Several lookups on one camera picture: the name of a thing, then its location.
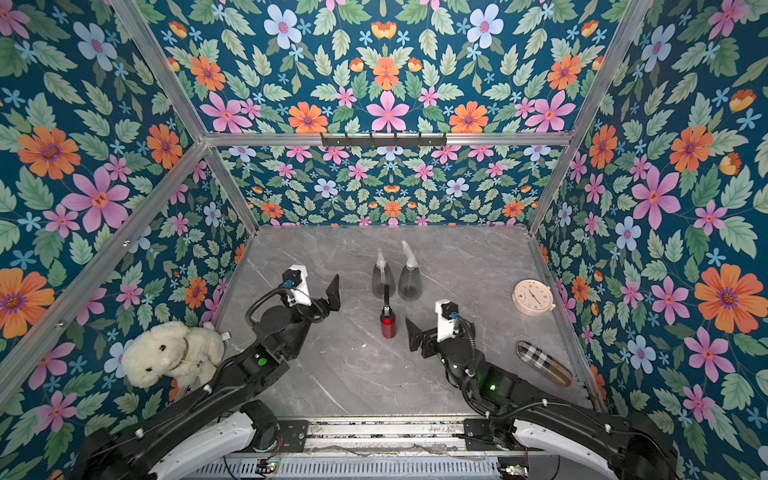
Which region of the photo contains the clear plastic spray bottle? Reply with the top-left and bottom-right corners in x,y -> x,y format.
371,261 -> 397,299
398,264 -> 423,301

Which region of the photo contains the striped oblong case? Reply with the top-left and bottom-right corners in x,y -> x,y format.
516,340 -> 573,388

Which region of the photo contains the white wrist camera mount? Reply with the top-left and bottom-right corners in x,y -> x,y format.
282,264 -> 312,307
435,300 -> 460,343

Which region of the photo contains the cream plush teddy bear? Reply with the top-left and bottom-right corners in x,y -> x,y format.
122,321 -> 225,389

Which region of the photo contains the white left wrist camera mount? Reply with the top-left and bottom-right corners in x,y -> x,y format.
282,264 -> 312,307

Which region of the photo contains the cream round wall clock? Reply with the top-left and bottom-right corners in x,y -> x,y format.
512,279 -> 556,317

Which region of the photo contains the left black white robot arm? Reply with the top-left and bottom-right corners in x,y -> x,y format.
71,265 -> 341,479

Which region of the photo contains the metal base rail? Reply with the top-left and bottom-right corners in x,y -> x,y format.
258,415 -> 632,480

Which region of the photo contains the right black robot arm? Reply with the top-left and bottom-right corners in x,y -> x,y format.
405,319 -> 678,479

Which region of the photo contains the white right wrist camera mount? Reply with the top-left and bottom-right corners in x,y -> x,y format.
435,300 -> 460,343

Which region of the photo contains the small red object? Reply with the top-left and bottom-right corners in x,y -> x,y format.
380,296 -> 397,339

